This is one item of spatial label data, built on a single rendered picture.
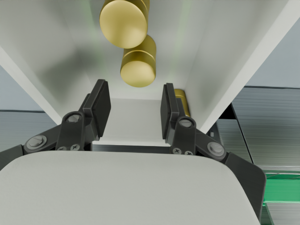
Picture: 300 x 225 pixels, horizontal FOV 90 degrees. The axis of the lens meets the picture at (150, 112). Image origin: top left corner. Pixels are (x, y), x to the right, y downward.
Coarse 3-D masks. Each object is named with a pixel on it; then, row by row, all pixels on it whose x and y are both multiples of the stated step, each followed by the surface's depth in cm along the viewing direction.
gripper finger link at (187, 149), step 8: (184, 120) 9; (192, 120) 9; (176, 128) 9; (184, 128) 9; (192, 128) 9; (176, 136) 8; (184, 136) 8; (192, 136) 8; (176, 144) 8; (184, 144) 8; (192, 144) 8; (176, 152) 8; (184, 152) 8; (192, 152) 8
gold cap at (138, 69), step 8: (144, 40) 15; (152, 40) 15; (136, 48) 14; (144, 48) 14; (152, 48) 15; (128, 56) 13; (136, 56) 13; (144, 56) 13; (152, 56) 14; (128, 64) 13; (136, 64) 13; (144, 64) 13; (152, 64) 14; (120, 72) 14; (128, 72) 14; (136, 72) 14; (144, 72) 14; (152, 72) 14; (128, 80) 15; (136, 80) 15; (144, 80) 15; (152, 80) 15
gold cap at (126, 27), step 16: (112, 0) 9; (128, 0) 9; (144, 0) 11; (112, 16) 10; (128, 16) 10; (144, 16) 10; (112, 32) 11; (128, 32) 11; (144, 32) 11; (128, 48) 12
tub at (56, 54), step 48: (0, 0) 9; (48, 0) 12; (96, 0) 13; (192, 0) 13; (240, 0) 10; (288, 0) 7; (0, 48) 9; (48, 48) 13; (96, 48) 17; (192, 48) 17; (240, 48) 10; (48, 96) 13; (144, 96) 24; (192, 96) 19; (144, 144) 21
